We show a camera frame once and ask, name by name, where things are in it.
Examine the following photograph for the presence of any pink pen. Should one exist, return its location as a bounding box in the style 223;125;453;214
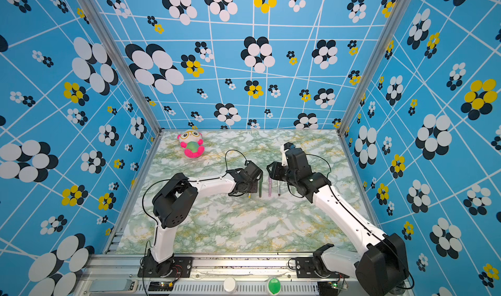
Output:
267;177;273;198

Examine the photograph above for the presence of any dark green pen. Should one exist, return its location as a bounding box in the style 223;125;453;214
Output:
258;177;263;198

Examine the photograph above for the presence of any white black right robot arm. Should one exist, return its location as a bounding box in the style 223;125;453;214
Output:
267;142;410;295

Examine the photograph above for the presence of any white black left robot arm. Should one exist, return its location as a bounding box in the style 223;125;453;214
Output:
144;160;263;277

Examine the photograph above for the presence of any pink white plush toy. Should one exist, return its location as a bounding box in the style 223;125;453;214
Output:
177;130;205;159

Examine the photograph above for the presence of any white round button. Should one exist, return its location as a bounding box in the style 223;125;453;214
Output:
223;277;237;293

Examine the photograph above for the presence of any green push button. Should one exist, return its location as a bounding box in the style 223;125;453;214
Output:
266;278;282;296

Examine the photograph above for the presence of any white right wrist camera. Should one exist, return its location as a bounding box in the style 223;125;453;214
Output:
281;142;295;166

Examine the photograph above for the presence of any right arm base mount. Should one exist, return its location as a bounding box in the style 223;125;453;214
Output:
288;244;357;279

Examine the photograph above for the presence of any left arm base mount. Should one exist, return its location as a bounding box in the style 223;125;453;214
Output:
138;253;194;279

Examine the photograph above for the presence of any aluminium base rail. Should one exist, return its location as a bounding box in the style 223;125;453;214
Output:
74;251;412;296

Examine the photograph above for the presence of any aluminium corner post right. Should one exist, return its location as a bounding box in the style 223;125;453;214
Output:
339;0;412;136

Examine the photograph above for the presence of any aluminium corner post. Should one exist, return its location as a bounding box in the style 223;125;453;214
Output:
339;0;412;136
77;0;162;136

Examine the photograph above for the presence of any aluminium corner post left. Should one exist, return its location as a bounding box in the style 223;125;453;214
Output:
77;0;162;136

